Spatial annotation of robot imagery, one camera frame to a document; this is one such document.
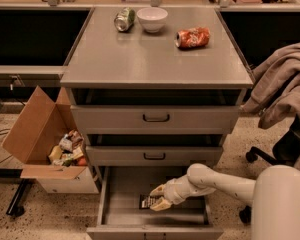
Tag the grey drawer cabinet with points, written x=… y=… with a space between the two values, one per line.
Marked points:
x=137 y=68

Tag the grey bottom drawer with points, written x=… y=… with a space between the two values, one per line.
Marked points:
x=120 y=216

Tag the crushed orange soda can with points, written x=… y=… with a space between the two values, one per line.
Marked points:
x=192 y=38

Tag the black table leg base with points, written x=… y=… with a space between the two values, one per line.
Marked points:
x=16 y=206

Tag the white ceramic bowl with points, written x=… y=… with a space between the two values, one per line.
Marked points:
x=152 y=19

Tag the grey jacket on chair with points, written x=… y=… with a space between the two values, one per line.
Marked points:
x=276 y=91

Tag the black office chair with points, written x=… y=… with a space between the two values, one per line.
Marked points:
x=280 y=150

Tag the pile of snack packets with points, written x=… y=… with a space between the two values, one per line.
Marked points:
x=70 y=151

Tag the grey middle drawer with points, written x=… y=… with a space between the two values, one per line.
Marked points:
x=154 y=150

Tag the crushed green soda can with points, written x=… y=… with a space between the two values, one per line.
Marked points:
x=124 y=19

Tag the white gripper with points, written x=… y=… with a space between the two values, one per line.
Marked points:
x=172 y=191

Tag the grey drawer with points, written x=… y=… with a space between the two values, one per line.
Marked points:
x=154 y=150
x=152 y=119
x=120 y=216

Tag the grey top drawer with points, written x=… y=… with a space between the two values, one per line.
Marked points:
x=152 y=119

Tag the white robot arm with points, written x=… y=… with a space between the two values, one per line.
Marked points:
x=205 y=181

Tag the open cardboard box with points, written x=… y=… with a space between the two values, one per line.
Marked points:
x=39 y=127

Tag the dark chocolate rxbar wrapper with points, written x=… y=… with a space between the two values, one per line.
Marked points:
x=146 y=201

